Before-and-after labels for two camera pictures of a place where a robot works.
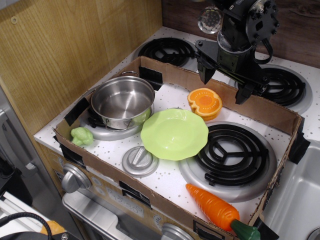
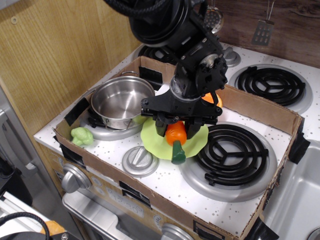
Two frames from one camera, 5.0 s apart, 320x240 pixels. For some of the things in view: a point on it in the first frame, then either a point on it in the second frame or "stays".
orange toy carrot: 223,216 -> 176,135
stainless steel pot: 124,102 stays
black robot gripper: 246,23 -> 199,76
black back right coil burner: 287,87 stays
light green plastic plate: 173,134 stays
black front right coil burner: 237,163 stays
